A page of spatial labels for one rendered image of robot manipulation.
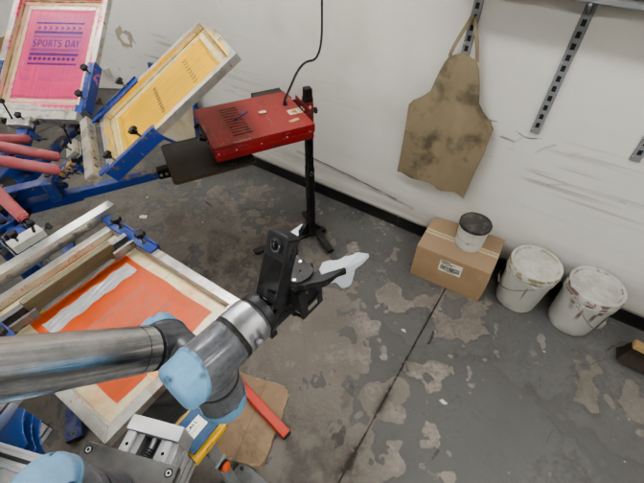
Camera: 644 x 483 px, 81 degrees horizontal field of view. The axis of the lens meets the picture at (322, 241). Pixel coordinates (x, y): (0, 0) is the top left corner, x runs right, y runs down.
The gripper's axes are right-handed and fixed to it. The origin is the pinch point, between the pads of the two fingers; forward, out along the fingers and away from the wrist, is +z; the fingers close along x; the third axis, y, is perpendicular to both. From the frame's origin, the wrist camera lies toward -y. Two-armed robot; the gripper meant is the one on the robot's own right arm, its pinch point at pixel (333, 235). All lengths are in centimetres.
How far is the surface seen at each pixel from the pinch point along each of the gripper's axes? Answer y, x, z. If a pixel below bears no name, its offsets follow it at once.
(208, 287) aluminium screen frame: 60, -69, 2
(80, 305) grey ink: 58, -102, -33
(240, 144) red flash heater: 42, -121, 68
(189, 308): 63, -71, -8
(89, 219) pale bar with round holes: 46, -134, -9
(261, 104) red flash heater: 38, -141, 104
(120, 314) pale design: 61, -88, -26
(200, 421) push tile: 67, -34, -31
